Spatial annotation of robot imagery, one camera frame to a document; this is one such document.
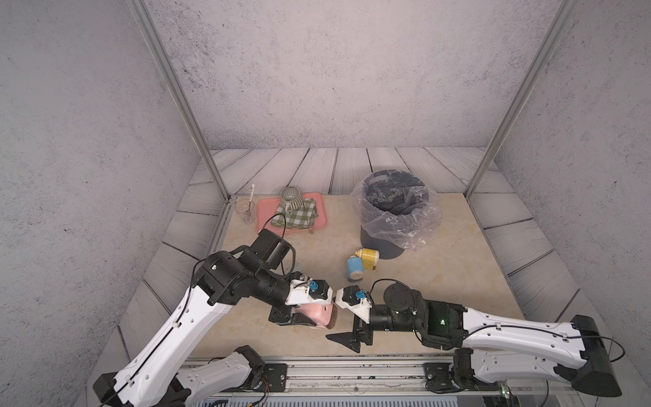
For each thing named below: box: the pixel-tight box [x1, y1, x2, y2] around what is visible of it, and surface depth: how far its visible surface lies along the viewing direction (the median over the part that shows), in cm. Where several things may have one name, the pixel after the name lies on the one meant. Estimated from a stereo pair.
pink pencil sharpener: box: [294, 301, 338, 329], surface depth 56 cm
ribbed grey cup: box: [279, 186, 303, 216], surface depth 113 cm
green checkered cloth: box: [271, 197, 319, 229], surface depth 113 cm
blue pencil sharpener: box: [346, 255, 365, 281], surface depth 92 cm
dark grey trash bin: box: [360, 169, 430, 261], surface depth 86 cm
